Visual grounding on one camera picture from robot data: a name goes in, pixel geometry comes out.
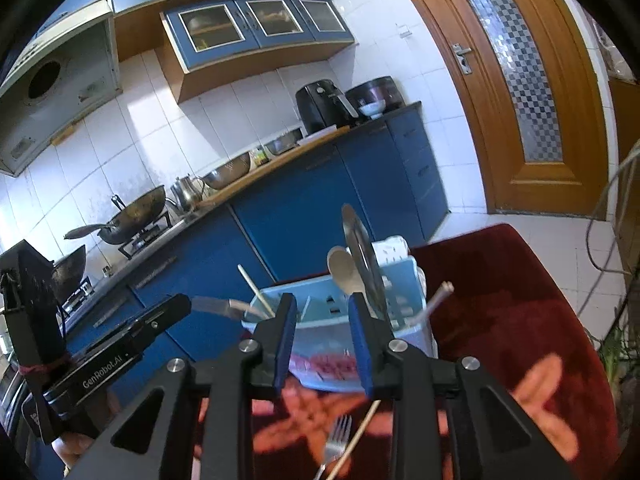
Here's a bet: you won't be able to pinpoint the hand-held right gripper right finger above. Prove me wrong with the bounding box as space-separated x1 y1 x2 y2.
348 292 576 480

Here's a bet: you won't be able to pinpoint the grey range hood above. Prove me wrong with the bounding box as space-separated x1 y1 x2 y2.
0 0 124 177

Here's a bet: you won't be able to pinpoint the silver door handle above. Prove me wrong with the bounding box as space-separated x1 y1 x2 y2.
451 43 474 76

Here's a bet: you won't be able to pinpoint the silver fork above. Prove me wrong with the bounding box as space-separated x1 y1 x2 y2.
312 415 353 480

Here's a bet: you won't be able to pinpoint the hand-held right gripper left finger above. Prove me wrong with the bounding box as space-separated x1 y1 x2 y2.
65 292 299 480

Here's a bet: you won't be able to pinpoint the pale chopstick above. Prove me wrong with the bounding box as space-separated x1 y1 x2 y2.
327 400 380 480

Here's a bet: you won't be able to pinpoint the white plastic basket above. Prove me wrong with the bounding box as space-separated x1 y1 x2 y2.
372 237 412 267

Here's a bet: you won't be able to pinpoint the red floral blanket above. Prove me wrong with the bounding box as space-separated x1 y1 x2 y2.
190 224 621 480

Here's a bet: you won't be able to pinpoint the blue base cabinets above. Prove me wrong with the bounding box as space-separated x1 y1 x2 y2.
0 102 449 480

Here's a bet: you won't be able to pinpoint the black air fryer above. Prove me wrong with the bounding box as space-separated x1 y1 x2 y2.
295 79 359 134

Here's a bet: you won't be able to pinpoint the silver metal utensil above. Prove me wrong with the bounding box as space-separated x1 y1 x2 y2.
190 296 262 322

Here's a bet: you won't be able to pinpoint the dark wok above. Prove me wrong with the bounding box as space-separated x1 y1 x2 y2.
50 245 89 307
97 185 167 246

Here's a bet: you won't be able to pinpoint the person's left hand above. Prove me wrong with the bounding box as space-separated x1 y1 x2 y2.
52 430 103 471

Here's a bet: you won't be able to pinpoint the wooden door with glass panel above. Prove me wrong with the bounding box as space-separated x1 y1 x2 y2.
385 0 609 219

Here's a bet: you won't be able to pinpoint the gas stove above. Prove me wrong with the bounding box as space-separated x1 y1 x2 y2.
59 217 187 313

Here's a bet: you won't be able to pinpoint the grey cables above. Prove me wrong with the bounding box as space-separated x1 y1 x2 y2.
585 140 640 277

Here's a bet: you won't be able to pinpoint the steel kettle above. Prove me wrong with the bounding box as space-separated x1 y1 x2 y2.
170 174 207 214

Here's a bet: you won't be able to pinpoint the wooden spoon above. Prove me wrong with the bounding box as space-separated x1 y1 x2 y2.
326 246 369 312

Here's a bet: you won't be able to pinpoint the glass-door wall cabinet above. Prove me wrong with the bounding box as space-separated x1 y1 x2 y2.
160 0 356 104

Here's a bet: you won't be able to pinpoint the steel mixing bowl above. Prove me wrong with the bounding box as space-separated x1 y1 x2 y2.
264 129 304 156

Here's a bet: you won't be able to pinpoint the steel slotted spatula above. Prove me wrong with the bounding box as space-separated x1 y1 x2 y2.
341 204 389 323

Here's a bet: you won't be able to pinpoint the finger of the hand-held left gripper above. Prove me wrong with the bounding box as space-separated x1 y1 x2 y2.
131 294 194 348

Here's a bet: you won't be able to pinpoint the light blue plastic utensil caddy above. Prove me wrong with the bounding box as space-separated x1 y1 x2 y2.
241 255 434 394

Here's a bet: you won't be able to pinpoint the green plant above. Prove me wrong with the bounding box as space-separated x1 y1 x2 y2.
595 324 632 378

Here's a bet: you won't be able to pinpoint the steel colander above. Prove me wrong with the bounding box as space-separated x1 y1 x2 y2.
202 151 252 191

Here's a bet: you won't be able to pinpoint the dark rice cooker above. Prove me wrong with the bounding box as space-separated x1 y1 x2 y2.
345 76 404 116

